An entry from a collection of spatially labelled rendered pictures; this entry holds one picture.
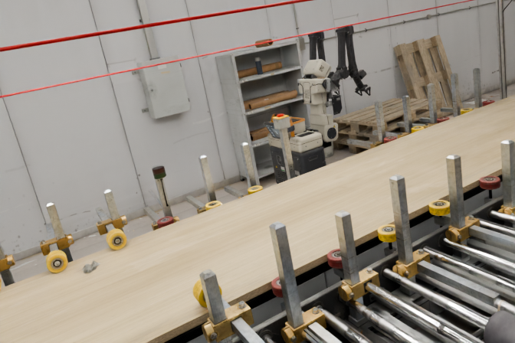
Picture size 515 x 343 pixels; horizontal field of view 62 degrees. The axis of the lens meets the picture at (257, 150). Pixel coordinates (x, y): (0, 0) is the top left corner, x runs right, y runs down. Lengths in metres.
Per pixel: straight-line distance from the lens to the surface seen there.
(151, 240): 2.02
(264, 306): 1.58
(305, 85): 3.89
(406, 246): 1.59
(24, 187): 4.83
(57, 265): 2.01
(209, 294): 1.19
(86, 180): 4.86
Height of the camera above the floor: 1.68
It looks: 15 degrees down
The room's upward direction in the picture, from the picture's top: 11 degrees counter-clockwise
